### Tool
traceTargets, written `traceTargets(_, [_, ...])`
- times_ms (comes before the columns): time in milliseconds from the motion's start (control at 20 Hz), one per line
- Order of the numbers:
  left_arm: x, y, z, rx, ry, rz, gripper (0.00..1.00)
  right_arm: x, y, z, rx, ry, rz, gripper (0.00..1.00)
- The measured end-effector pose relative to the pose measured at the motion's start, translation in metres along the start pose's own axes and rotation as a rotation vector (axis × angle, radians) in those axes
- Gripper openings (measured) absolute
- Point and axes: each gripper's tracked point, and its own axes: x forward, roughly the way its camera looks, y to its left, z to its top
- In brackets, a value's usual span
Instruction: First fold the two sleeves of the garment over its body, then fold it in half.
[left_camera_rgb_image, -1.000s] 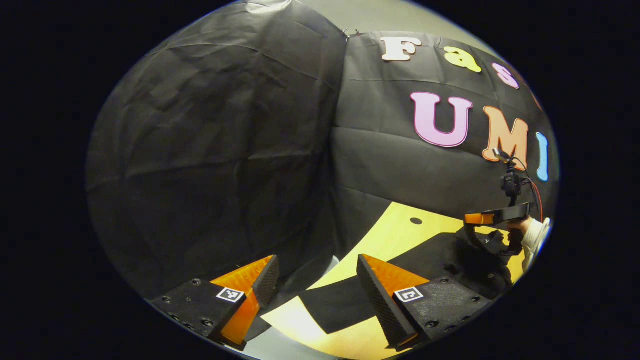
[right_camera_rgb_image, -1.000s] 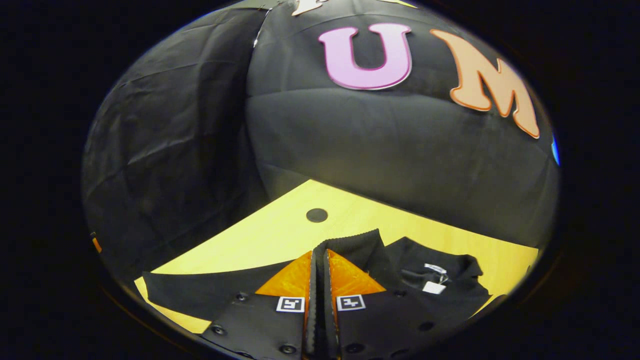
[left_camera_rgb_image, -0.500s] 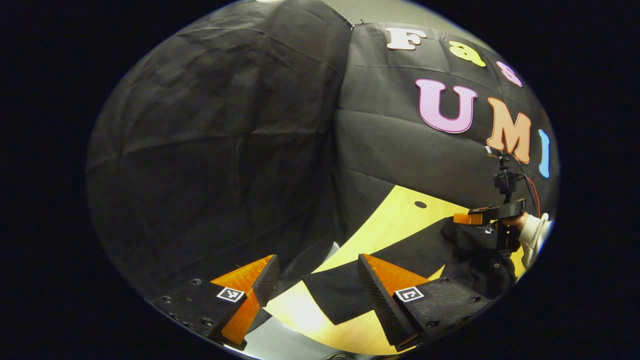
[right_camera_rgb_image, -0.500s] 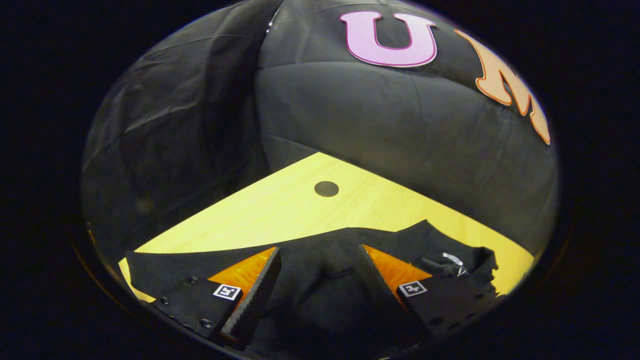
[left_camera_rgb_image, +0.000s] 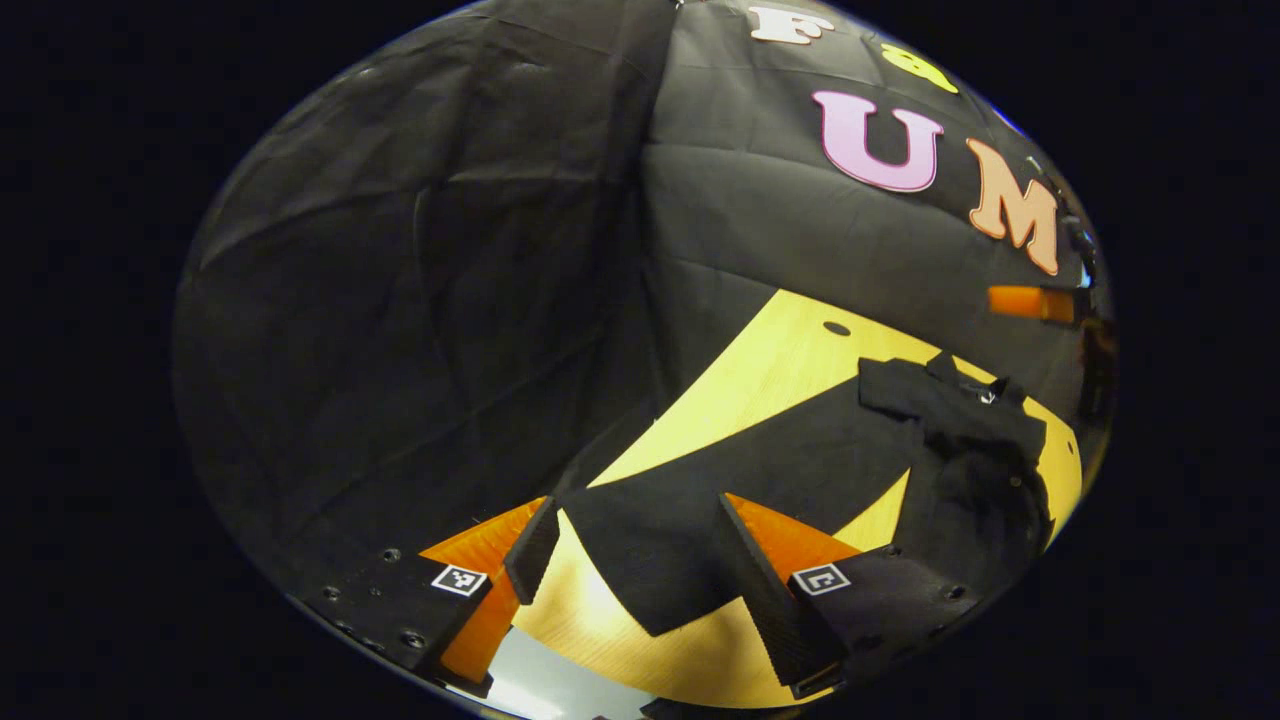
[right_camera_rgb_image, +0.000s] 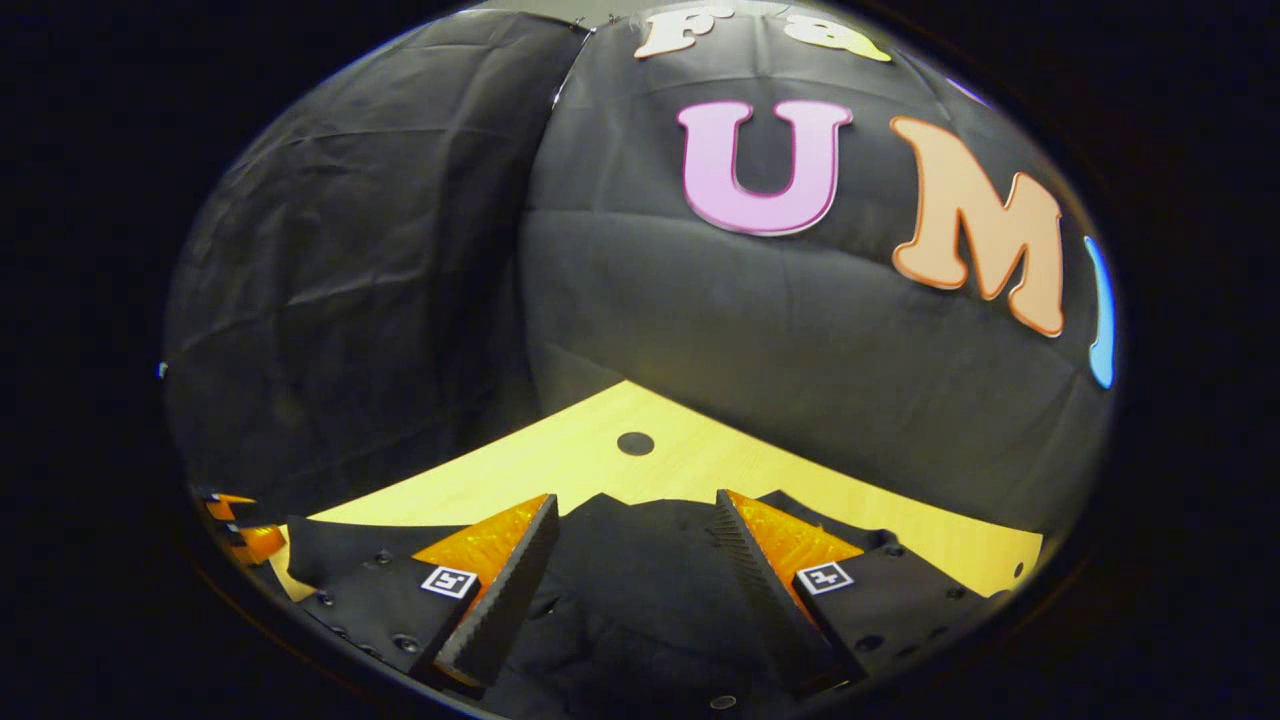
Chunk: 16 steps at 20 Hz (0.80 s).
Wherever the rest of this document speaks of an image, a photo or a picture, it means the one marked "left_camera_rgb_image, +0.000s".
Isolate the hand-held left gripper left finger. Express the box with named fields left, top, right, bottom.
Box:
left=288, top=495, right=561, bottom=699

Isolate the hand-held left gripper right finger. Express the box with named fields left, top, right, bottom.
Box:
left=717, top=491, right=986, bottom=700

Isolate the black garment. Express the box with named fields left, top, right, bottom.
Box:
left=555, top=350, right=1053, bottom=638

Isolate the black backdrop cloth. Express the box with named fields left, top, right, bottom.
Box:
left=170, top=0, right=1111, bottom=601

